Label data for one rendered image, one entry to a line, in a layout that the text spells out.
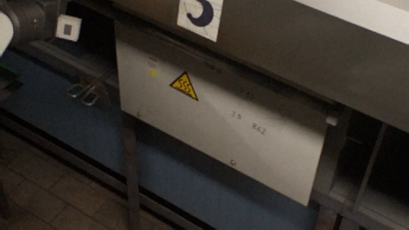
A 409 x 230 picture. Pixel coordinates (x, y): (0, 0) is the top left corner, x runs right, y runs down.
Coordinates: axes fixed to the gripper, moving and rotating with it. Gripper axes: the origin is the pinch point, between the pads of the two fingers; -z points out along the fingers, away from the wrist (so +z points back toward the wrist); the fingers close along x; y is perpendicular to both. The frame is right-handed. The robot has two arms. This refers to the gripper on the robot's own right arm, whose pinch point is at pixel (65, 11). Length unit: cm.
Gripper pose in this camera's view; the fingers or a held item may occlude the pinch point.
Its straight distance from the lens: 140.3
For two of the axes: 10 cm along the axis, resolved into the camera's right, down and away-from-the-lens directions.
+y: -8.4, -4.0, 3.5
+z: -4.8, 2.8, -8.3
